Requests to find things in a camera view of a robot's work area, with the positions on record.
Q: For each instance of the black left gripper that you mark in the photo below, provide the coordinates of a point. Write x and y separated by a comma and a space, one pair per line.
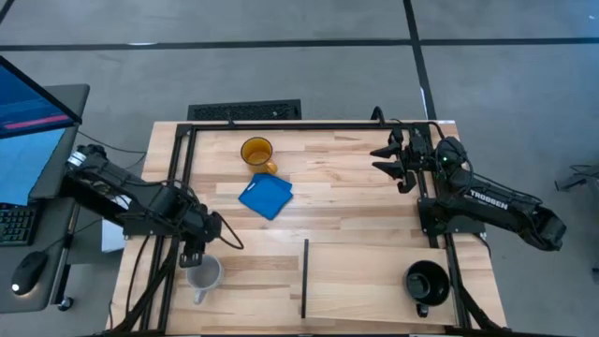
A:
201, 229

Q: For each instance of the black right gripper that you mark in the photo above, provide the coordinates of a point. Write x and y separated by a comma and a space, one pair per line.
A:
419, 147

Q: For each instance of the grey floral mug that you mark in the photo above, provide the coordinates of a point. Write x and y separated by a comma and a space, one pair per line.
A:
208, 276

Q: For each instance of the yellow mug with dark rim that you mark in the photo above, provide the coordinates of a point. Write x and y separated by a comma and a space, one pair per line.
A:
257, 152

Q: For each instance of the black mug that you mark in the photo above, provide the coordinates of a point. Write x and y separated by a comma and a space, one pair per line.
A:
435, 285

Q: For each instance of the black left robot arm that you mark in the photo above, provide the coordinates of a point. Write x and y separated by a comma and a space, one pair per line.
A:
140, 201

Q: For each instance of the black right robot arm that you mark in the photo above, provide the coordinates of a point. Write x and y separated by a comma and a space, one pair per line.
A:
491, 199

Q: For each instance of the white box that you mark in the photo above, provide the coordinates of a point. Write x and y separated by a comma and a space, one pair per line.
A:
112, 236

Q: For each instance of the blue folded cloth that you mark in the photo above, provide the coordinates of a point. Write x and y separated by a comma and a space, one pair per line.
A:
266, 196

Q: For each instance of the black desk caster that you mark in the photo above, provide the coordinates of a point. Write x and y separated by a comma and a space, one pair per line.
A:
65, 303

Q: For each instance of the grey side desk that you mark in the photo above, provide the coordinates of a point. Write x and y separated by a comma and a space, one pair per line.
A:
51, 224

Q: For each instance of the black floor vent grille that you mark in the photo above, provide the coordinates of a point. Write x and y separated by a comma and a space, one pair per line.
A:
243, 111

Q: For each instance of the black computer mouse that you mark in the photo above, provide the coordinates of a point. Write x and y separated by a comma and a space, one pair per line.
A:
29, 272

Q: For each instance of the black keyboard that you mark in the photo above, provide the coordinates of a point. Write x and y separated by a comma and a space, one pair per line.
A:
16, 224

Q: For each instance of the computer monitor with blue screen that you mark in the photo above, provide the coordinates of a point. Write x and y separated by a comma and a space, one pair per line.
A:
23, 159

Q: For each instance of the black aluminium table frame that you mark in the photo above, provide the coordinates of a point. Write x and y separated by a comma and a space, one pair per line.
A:
281, 126

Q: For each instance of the black diagonal frame strut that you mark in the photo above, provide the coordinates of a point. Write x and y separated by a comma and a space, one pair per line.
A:
475, 306

